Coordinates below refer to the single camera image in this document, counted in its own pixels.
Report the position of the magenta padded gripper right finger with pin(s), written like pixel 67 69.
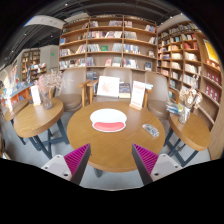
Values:
pixel 151 166

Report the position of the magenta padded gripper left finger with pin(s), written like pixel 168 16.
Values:
pixel 70 167

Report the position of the round wooden centre table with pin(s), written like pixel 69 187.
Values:
pixel 112 152

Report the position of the round wooden table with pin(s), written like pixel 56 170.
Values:
pixel 34 123
pixel 112 152
pixel 194 134

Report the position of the round wooden right table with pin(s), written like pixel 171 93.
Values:
pixel 194 134

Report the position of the right beige armchair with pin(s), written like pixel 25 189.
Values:
pixel 157 100

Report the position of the beige armchair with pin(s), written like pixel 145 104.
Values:
pixel 125 76
pixel 157 100
pixel 73 89

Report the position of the round wooden left table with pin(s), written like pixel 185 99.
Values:
pixel 34 123

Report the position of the stack of books right table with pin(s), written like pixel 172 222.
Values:
pixel 174 108

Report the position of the left beige armchair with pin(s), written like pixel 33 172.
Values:
pixel 73 89

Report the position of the white red sign stand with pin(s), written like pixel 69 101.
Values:
pixel 137 96

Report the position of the small white sign left table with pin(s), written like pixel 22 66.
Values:
pixel 35 95

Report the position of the dark book on chair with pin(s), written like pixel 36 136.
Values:
pixel 124 90

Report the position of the right vase with dried flowers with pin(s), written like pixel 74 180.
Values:
pixel 190 99

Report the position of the white picture board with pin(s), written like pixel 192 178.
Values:
pixel 108 86

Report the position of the small wooden far left table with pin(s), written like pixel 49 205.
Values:
pixel 16 108

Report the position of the glass vase with dried flowers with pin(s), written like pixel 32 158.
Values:
pixel 45 84

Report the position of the middle beige armchair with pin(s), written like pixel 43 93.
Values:
pixel 125 76

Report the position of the blue display table with books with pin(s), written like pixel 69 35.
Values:
pixel 17 93

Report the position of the far left wooden bookshelf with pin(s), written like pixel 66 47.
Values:
pixel 31 67

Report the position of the right wooden bookshelf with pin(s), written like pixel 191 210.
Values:
pixel 185 51

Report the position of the central wooden bookshelf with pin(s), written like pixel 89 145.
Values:
pixel 97 42

